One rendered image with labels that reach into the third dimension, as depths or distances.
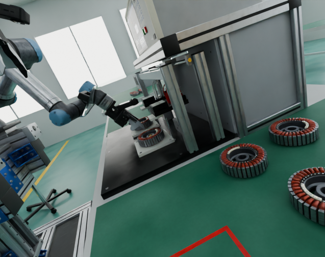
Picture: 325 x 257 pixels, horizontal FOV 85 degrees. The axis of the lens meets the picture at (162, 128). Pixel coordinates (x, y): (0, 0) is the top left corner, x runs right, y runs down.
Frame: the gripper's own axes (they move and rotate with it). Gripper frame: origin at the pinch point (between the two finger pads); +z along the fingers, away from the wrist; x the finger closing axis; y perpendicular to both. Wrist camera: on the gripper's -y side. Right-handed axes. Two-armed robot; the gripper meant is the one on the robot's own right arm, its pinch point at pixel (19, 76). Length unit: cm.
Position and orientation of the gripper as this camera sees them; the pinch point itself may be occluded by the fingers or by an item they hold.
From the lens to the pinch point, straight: 59.6
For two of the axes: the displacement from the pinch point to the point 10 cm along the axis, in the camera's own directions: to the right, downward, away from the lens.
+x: 3.2, 2.3, -9.2
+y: -8.9, 4.1, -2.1
